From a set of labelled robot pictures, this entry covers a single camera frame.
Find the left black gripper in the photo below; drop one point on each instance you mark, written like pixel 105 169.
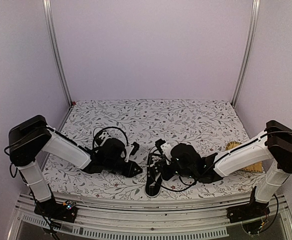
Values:
pixel 130 172

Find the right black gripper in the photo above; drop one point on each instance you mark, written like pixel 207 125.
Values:
pixel 166 175

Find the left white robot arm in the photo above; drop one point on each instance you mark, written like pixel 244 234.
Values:
pixel 28 139

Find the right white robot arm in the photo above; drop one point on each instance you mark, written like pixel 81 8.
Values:
pixel 274 143

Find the floral patterned table mat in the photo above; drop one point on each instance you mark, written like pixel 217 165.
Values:
pixel 207 125

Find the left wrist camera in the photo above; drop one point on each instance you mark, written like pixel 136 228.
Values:
pixel 131 150

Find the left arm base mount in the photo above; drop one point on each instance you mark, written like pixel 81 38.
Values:
pixel 51 209

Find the front aluminium rail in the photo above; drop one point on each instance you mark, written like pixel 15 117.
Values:
pixel 190 219

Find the right aluminium frame post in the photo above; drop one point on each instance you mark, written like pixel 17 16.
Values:
pixel 248 49

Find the aluminium frame post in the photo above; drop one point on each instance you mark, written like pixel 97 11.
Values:
pixel 57 58
pixel 248 49

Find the left aluminium frame post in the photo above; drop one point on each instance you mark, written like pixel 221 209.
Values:
pixel 57 58

